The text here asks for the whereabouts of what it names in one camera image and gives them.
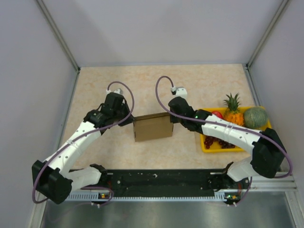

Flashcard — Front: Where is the yellow plastic tray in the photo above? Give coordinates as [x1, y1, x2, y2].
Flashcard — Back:
[200, 106, 272, 153]

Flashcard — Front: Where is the orange pineapple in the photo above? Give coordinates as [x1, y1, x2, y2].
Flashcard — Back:
[223, 93, 244, 126]

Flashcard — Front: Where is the left aluminium frame post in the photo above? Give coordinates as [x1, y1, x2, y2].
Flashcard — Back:
[34, 0, 80, 73]

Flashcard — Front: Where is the right aluminium frame post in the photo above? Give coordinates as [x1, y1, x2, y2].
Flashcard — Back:
[243, 0, 291, 71]

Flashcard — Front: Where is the green melon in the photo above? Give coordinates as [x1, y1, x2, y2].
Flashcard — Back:
[243, 107, 268, 129]

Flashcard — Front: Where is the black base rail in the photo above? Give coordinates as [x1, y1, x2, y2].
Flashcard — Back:
[92, 169, 249, 198]

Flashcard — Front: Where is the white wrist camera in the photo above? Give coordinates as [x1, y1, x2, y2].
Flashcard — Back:
[106, 88, 124, 95]
[171, 86, 188, 99]

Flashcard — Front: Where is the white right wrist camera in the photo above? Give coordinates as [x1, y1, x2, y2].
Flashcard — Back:
[171, 86, 188, 99]

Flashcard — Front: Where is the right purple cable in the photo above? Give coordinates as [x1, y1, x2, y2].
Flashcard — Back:
[155, 76, 293, 207]

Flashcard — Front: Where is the brown cardboard box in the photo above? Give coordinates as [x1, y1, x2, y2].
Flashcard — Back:
[133, 112, 174, 142]

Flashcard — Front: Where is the red apple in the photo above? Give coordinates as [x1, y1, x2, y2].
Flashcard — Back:
[212, 111, 224, 119]

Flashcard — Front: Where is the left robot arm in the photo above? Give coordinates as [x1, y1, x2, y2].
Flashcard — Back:
[31, 89, 134, 204]

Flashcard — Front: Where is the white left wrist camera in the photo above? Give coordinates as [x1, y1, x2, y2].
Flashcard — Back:
[106, 88, 124, 95]

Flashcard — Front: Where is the aluminium frame post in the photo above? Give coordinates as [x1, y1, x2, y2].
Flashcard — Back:
[34, 0, 80, 73]
[243, 0, 291, 71]

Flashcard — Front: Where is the purple grape bunch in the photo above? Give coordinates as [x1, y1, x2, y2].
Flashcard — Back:
[204, 136, 235, 149]

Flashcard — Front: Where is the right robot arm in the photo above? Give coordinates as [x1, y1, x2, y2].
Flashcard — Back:
[168, 96, 286, 188]

